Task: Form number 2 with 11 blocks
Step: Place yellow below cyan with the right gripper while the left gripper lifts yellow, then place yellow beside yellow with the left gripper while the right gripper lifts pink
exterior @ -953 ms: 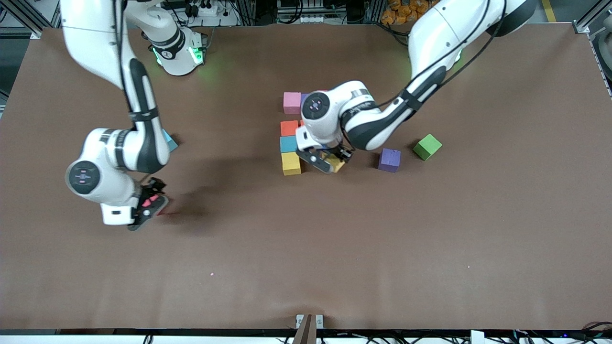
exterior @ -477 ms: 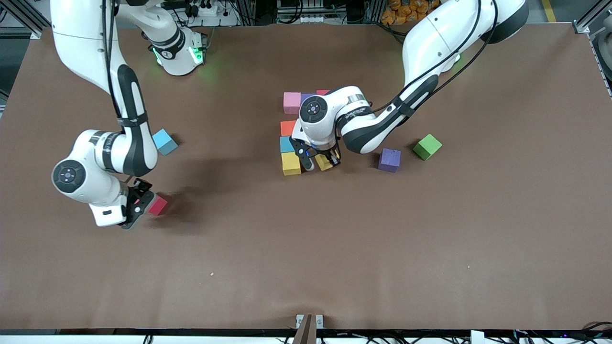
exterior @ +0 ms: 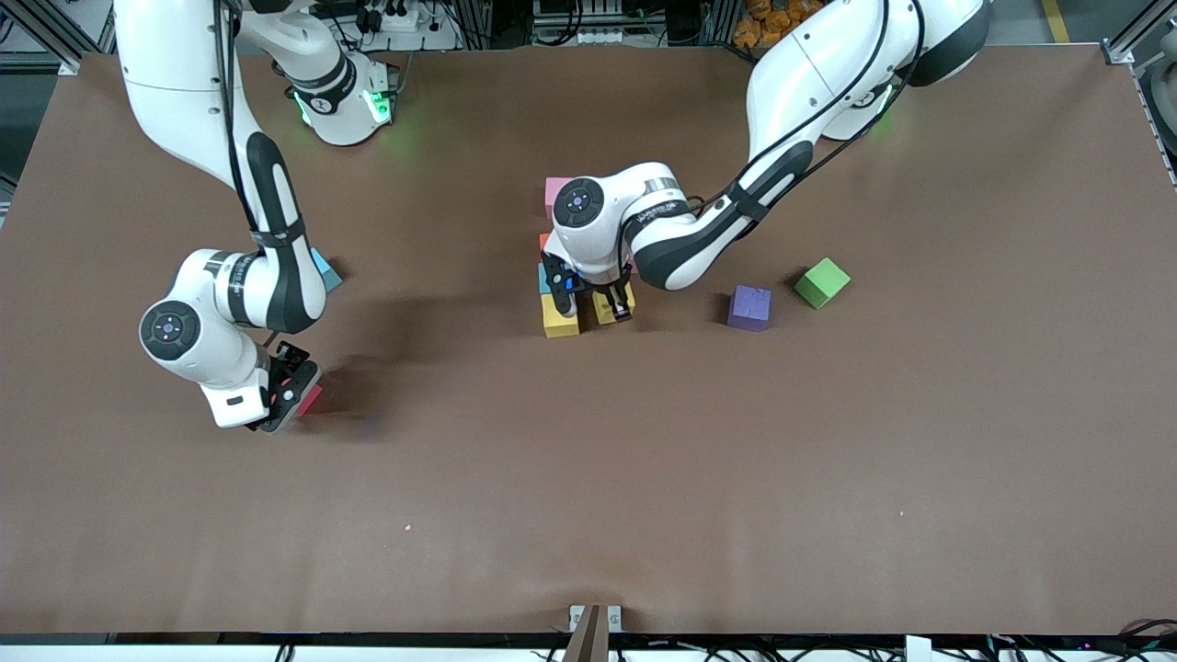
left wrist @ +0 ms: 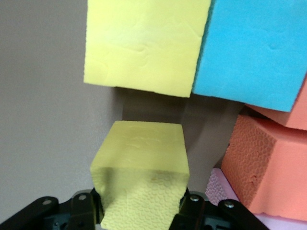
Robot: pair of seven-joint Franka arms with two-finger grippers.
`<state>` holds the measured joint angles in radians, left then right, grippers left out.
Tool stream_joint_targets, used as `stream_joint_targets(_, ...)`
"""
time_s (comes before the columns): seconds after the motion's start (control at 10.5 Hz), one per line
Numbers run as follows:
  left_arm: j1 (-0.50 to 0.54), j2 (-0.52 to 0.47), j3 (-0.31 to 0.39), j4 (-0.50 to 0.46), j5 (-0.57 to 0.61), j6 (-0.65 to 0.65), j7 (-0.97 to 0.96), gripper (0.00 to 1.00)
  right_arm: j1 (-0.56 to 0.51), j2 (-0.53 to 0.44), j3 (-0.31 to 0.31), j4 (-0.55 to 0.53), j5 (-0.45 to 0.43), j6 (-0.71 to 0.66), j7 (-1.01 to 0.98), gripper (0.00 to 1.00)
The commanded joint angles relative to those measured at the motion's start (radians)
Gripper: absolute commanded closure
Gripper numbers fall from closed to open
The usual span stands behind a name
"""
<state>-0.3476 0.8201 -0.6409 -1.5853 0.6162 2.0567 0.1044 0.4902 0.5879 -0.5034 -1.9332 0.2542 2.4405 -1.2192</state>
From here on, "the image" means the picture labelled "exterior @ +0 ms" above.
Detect yellow foam cube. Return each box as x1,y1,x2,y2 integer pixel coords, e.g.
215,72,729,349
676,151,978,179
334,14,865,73
541,292,582,339
592,280,637,325

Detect purple foam cube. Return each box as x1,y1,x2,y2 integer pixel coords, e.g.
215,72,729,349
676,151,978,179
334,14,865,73
726,284,772,333

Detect green foam cube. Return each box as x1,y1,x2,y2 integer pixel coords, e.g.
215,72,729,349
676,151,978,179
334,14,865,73
794,257,851,311

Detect grey equipment rack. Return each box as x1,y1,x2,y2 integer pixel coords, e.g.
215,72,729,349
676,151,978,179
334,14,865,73
531,0,645,47

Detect bag of orange fruits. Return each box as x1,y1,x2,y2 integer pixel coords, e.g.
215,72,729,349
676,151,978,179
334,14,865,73
733,0,828,49

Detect brown table cover sheet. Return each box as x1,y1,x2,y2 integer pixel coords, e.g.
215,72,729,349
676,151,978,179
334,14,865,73
0,44,1177,637

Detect white power strip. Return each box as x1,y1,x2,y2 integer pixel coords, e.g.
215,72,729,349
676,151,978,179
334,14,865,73
361,0,435,33

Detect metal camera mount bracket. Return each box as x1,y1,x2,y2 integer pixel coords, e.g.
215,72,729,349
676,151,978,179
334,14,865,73
563,603,624,662

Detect aluminium frame post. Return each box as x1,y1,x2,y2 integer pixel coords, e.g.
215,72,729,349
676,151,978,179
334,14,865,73
0,0,102,74
1102,0,1177,65

